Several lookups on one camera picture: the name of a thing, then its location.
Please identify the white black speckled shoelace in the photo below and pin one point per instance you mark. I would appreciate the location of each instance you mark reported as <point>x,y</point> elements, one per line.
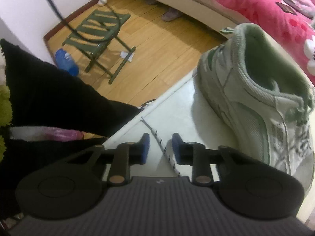
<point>162,146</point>

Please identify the green fuzzy garment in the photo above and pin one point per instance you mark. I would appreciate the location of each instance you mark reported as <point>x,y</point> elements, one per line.
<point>6,115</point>

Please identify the black phone on bed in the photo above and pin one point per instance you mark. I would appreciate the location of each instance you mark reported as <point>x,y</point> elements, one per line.
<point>286,8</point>

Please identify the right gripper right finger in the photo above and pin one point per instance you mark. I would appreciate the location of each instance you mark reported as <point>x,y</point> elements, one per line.
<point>195,155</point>

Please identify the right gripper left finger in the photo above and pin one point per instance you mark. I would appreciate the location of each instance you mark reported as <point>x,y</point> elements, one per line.
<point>126,155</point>

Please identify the person's black trouser leg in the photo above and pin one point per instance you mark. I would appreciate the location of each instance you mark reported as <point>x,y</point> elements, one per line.
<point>43,95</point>

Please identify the blue bottle on floor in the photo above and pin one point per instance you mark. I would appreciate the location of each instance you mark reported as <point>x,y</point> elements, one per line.
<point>65,62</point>

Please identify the white mint sneaker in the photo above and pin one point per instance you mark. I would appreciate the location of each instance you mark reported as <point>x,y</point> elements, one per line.
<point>263,98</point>

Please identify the white ball on floor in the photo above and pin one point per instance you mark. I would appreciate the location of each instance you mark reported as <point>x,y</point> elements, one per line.
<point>102,2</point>

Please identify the green folding stool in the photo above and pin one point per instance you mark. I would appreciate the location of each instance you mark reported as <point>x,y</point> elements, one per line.
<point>93,36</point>

